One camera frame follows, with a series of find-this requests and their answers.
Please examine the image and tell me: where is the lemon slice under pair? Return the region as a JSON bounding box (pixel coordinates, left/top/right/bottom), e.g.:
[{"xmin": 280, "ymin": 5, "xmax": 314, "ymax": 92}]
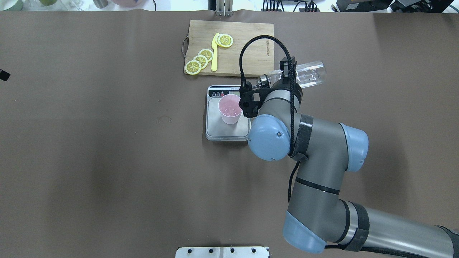
[{"xmin": 214, "ymin": 34, "xmax": 220, "ymax": 46}]

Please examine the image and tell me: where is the silver digital kitchen scale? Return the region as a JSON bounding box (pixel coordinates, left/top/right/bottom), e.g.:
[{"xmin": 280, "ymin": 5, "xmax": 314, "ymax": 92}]
[{"xmin": 205, "ymin": 85, "xmax": 251, "ymax": 142}]

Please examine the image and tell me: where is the aluminium frame post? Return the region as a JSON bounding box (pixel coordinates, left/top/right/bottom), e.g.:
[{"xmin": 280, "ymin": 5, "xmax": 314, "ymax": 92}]
[{"xmin": 215, "ymin": 0, "xmax": 234, "ymax": 17}]

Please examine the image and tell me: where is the pink plastic cup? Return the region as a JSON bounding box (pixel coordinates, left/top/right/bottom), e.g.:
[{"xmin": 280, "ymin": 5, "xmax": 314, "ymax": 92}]
[{"xmin": 218, "ymin": 94, "xmax": 242, "ymax": 125}]

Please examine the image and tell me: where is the glass sauce bottle metal spout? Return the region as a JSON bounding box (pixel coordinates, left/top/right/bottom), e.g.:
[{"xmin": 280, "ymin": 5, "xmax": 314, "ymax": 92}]
[{"xmin": 252, "ymin": 61, "xmax": 326, "ymax": 90}]

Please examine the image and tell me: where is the yellow plastic knife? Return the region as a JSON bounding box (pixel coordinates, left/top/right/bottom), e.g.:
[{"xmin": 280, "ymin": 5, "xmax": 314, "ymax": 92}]
[{"xmin": 211, "ymin": 33, "xmax": 219, "ymax": 72}]

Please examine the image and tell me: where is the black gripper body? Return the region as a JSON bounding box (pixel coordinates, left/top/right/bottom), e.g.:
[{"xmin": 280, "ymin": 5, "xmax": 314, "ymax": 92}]
[{"xmin": 271, "ymin": 70, "xmax": 303, "ymax": 101}]

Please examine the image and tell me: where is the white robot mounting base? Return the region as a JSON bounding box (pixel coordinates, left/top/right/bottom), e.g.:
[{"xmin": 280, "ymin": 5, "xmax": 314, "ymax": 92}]
[{"xmin": 175, "ymin": 246, "xmax": 270, "ymax": 258}]

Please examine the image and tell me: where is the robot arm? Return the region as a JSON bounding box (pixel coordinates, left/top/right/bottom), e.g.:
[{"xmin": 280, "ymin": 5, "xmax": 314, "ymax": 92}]
[{"xmin": 240, "ymin": 58, "xmax": 458, "ymax": 258}]

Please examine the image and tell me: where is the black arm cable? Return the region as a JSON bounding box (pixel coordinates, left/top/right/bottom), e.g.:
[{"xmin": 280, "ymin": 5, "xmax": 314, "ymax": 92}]
[{"xmin": 239, "ymin": 35, "xmax": 301, "ymax": 205}]

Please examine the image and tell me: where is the bamboo cutting board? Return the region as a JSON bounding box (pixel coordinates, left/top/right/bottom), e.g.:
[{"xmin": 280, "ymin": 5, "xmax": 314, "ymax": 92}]
[{"xmin": 185, "ymin": 20, "xmax": 274, "ymax": 78}]

